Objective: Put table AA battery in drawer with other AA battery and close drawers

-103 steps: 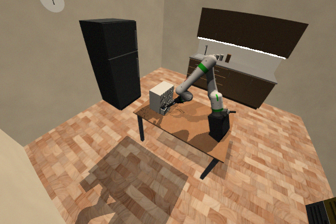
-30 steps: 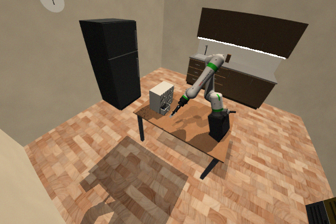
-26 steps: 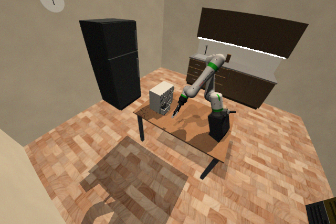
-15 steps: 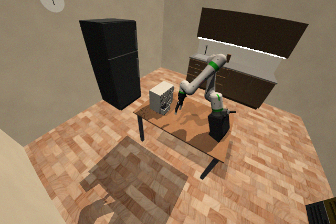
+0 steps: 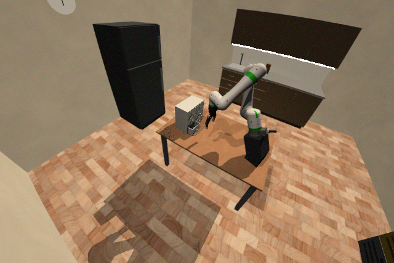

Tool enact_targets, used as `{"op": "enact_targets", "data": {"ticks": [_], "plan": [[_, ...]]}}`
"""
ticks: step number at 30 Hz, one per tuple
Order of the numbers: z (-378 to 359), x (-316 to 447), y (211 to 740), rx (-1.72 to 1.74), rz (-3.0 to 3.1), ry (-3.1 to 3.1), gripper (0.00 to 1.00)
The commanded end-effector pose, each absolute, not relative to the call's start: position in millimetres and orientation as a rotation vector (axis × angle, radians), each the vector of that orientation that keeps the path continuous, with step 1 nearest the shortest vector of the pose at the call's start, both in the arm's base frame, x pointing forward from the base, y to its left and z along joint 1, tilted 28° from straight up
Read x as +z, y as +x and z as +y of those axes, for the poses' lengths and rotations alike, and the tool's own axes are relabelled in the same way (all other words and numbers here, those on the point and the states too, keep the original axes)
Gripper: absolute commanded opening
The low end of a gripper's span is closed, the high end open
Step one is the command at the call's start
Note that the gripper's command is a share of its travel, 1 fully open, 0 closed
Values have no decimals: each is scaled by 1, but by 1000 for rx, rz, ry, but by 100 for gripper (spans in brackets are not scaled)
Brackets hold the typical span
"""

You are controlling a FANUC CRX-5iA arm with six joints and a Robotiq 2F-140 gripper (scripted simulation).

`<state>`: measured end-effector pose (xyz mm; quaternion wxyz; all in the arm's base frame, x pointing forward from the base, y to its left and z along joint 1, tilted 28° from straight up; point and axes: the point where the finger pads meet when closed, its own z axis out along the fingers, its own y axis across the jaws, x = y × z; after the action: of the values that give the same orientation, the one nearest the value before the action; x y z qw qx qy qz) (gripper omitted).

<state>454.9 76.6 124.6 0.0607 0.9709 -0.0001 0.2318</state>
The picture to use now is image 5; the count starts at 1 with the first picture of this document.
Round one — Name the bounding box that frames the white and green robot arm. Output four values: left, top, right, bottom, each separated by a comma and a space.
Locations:
208, 63, 276, 138

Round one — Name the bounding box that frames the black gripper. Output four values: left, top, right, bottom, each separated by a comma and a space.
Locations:
205, 110, 216, 129

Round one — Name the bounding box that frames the grey small chest of drawers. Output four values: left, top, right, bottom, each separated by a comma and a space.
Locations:
175, 95, 204, 133

